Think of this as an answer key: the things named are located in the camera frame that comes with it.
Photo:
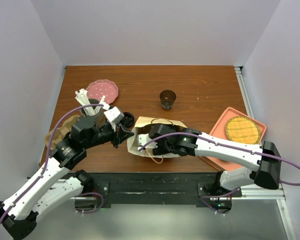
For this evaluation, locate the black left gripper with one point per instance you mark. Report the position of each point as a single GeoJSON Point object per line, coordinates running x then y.
{"type": "Point", "coordinates": [119, 135]}

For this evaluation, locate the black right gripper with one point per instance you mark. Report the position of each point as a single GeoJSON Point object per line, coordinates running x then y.
{"type": "Point", "coordinates": [158, 149]}

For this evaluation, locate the yellow paper bag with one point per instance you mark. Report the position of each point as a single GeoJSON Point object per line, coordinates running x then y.
{"type": "Point", "coordinates": [141, 130]}

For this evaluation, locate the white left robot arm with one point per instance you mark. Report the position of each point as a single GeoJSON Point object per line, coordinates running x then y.
{"type": "Point", "coordinates": [20, 213]}

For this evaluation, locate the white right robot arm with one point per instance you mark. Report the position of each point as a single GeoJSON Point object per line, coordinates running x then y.
{"type": "Point", "coordinates": [259, 164]}

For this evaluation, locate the grey straw holder cup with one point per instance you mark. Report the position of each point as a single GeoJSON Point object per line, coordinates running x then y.
{"type": "Point", "coordinates": [93, 111]}

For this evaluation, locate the pink polka dot plate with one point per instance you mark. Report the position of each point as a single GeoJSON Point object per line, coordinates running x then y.
{"type": "Point", "coordinates": [103, 87]}

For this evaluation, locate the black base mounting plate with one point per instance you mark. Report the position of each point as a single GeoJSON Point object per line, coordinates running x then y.
{"type": "Point", "coordinates": [89, 201]}

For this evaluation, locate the white wrapped straws bundle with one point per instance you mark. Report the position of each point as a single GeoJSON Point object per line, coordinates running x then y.
{"type": "Point", "coordinates": [82, 97]}

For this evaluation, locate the yellow woven coaster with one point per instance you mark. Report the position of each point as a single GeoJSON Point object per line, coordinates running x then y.
{"type": "Point", "coordinates": [241, 129]}

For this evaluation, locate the aluminium frame rail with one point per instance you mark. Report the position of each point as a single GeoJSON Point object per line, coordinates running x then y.
{"type": "Point", "coordinates": [177, 191]}

